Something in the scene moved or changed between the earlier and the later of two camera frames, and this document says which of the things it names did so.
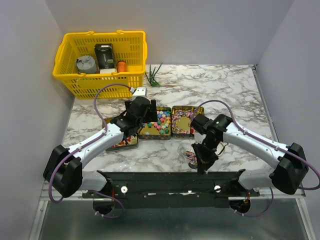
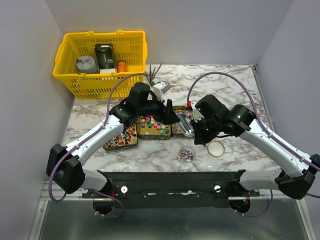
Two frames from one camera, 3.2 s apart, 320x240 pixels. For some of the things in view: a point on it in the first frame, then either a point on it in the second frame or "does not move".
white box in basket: x=108 y=70 does not move
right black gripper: x=204 y=161 -> x=199 y=137
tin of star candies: x=160 y=130 does not move
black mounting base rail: x=162 y=190 does not move
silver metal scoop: x=193 y=164 -> x=186 y=125
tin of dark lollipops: x=131 y=142 does not move
